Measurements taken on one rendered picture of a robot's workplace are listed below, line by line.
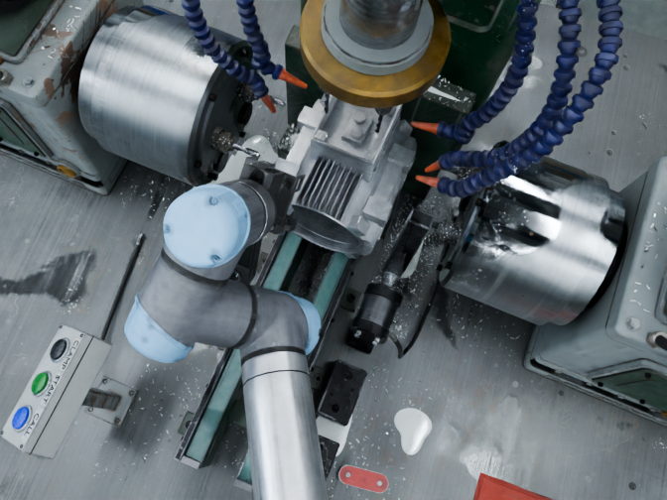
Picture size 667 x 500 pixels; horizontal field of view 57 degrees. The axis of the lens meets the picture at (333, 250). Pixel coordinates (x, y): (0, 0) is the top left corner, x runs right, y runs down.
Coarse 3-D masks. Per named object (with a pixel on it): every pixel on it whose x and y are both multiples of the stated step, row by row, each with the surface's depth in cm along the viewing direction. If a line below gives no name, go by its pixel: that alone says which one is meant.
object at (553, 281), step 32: (544, 160) 90; (480, 192) 89; (512, 192) 85; (544, 192) 86; (576, 192) 86; (608, 192) 88; (448, 224) 93; (480, 224) 85; (512, 224) 85; (544, 224) 85; (576, 224) 84; (608, 224) 86; (448, 256) 97; (480, 256) 87; (512, 256) 86; (544, 256) 85; (576, 256) 84; (608, 256) 85; (448, 288) 96; (480, 288) 91; (512, 288) 88; (544, 288) 87; (576, 288) 85; (544, 320) 92
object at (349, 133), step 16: (336, 112) 93; (352, 112) 92; (368, 112) 94; (320, 128) 90; (336, 128) 92; (352, 128) 91; (368, 128) 92; (384, 128) 93; (320, 144) 89; (336, 144) 92; (352, 144) 92; (368, 144) 92; (384, 144) 91; (320, 160) 94; (336, 160) 91; (352, 160) 89; (368, 160) 88; (368, 176) 92
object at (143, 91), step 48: (96, 48) 90; (144, 48) 89; (192, 48) 90; (240, 48) 94; (96, 96) 90; (144, 96) 89; (192, 96) 88; (240, 96) 99; (144, 144) 93; (192, 144) 91
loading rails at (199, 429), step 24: (288, 240) 108; (264, 264) 105; (288, 264) 106; (336, 264) 107; (288, 288) 116; (336, 288) 106; (240, 360) 101; (312, 360) 101; (216, 384) 100; (240, 384) 104; (312, 384) 110; (216, 408) 98; (240, 408) 106; (192, 432) 96; (216, 432) 99; (192, 456) 96; (240, 480) 94
